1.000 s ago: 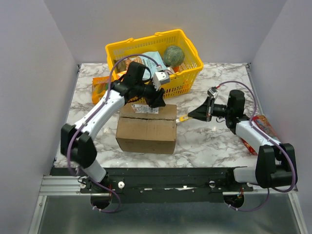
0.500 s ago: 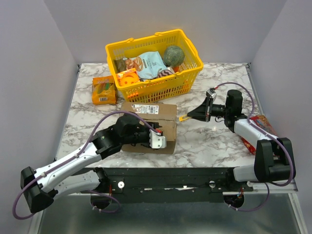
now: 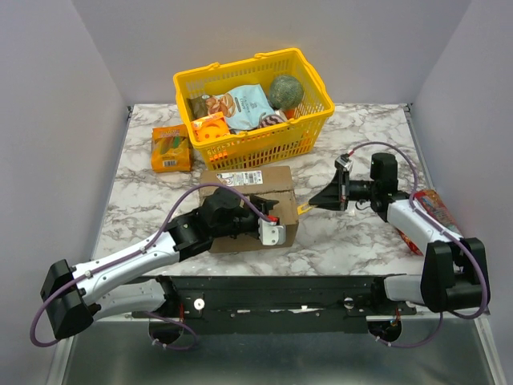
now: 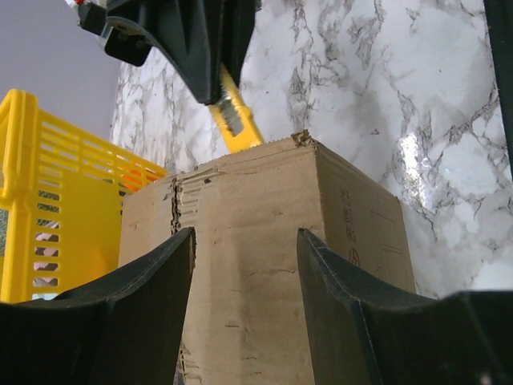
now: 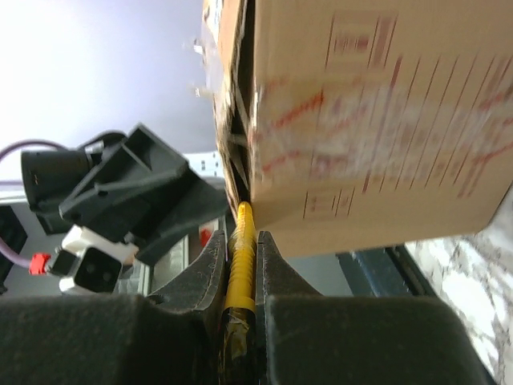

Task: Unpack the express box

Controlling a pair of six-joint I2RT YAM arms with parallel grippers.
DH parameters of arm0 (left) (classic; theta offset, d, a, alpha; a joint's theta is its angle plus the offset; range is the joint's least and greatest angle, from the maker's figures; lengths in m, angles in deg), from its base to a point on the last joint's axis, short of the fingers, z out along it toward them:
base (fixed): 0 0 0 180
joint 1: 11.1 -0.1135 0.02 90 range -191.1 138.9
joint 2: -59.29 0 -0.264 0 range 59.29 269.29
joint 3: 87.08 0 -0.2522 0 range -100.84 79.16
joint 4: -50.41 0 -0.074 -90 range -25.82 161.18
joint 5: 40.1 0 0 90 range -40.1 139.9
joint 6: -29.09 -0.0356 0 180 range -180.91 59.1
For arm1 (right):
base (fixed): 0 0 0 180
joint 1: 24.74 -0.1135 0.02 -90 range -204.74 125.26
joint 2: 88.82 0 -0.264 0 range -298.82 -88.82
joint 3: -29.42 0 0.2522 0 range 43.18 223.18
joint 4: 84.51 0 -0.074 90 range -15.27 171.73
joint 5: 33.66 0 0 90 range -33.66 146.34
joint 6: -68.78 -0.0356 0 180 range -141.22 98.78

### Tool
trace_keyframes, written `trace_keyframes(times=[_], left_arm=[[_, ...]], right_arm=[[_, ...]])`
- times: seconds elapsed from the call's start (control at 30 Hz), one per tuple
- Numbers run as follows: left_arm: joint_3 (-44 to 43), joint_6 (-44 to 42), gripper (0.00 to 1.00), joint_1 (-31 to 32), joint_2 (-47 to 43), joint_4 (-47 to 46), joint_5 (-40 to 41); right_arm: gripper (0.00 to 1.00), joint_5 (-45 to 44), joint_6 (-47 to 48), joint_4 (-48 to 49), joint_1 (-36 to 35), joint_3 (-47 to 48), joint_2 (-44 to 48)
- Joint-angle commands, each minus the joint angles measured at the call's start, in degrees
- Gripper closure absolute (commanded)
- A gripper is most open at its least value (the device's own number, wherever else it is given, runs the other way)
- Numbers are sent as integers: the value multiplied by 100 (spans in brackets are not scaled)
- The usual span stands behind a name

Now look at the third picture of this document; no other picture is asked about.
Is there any brown cardboard express box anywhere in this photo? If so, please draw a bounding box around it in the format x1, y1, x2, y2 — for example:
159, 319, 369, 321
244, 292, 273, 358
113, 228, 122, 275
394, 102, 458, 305
200, 166, 299, 253

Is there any yellow utility knife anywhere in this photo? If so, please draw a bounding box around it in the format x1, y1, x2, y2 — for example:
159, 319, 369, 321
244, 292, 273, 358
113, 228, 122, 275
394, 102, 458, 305
297, 203, 315, 215

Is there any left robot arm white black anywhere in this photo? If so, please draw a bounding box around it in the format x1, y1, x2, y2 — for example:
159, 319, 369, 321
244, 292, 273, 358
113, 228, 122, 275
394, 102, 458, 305
30, 183, 286, 347

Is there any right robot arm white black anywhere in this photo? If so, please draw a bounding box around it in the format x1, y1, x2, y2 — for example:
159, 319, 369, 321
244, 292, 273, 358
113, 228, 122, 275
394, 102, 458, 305
309, 152, 490, 314

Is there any orange toy box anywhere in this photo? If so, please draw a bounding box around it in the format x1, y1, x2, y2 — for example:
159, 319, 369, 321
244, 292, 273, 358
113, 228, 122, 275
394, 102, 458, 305
192, 112, 230, 142

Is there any yellow plastic shopping basket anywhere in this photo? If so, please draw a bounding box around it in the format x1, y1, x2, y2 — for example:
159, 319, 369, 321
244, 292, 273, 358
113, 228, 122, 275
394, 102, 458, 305
173, 48, 334, 170

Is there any pink brown striped pouch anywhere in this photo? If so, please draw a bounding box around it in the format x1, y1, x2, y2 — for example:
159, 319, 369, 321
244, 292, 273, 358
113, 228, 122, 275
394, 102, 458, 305
258, 114, 285, 128

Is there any red snack bag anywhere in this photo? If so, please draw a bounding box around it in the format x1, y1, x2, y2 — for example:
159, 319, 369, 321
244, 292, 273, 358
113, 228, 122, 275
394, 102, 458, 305
387, 189, 462, 256

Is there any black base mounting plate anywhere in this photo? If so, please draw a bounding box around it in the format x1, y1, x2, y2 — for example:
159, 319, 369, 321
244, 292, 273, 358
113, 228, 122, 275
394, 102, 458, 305
155, 275, 416, 335

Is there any light blue chips bag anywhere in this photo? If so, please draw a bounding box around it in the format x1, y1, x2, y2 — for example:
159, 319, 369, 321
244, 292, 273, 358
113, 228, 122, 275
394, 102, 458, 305
206, 84, 274, 131

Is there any green melon ball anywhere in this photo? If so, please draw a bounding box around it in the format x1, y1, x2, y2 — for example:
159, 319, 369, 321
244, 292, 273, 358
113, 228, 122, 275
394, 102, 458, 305
269, 75, 304, 110

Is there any orange snack bag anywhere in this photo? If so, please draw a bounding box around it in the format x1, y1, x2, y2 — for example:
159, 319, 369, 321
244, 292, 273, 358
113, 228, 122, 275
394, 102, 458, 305
150, 124, 192, 172

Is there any brown snack packet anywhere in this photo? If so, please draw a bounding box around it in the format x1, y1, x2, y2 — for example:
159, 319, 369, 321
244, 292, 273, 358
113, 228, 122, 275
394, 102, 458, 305
188, 95, 209, 120

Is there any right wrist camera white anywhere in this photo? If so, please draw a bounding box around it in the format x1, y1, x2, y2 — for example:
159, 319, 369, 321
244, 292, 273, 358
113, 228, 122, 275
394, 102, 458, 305
334, 153, 353, 173

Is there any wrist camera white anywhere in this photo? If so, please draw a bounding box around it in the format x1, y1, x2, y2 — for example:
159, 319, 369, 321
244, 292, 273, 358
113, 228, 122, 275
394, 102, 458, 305
334, 153, 353, 173
258, 216, 286, 246

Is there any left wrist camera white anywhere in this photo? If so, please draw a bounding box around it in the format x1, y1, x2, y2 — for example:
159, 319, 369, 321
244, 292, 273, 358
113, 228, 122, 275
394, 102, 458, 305
258, 216, 286, 246

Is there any aluminium rail frame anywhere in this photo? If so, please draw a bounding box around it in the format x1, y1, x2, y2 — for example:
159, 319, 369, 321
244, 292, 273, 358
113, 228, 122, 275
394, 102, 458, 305
48, 316, 507, 384

